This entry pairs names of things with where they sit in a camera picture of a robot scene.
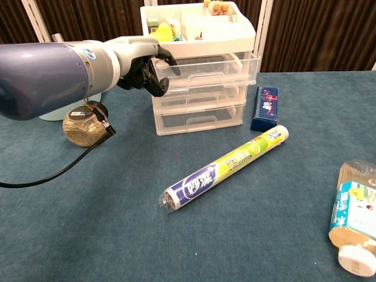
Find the dark blue toothpaste box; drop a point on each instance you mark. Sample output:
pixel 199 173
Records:
pixel 264 108

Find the white blue small tube box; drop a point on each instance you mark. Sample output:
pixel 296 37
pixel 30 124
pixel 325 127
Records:
pixel 174 26

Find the green blue cling film roll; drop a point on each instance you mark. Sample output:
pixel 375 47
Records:
pixel 229 164

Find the white plastic drawer organizer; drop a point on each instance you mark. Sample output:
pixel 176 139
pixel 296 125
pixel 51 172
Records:
pixel 211 44

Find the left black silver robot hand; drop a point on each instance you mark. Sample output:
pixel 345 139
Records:
pixel 132 53

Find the small green box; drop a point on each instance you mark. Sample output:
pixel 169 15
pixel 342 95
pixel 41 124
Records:
pixel 152 25

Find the yellow rubber duck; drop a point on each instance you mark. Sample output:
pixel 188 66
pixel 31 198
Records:
pixel 163 30

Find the small dark trinket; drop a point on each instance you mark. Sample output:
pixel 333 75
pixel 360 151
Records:
pixel 199 36

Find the teal felt table mat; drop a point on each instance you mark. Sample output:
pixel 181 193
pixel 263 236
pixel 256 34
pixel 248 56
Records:
pixel 188 249

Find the white metal frame post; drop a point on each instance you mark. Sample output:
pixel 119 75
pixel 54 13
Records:
pixel 36 20
pixel 374 67
pixel 262 41

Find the flat bottle white cap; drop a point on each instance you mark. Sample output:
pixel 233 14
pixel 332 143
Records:
pixel 355 211

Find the round glass jar black lid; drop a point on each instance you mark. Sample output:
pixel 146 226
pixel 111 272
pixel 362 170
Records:
pixel 79 132

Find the clear plastic drawer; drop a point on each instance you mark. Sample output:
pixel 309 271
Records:
pixel 202 98
pixel 211 70
pixel 199 120

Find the dark brown pleated curtain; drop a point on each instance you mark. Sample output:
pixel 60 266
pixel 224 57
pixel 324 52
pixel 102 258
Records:
pixel 308 29

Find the pile of brown walnuts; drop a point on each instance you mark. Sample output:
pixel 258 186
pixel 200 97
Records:
pixel 218 7

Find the teal binder clip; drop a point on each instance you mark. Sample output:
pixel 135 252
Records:
pixel 178 37

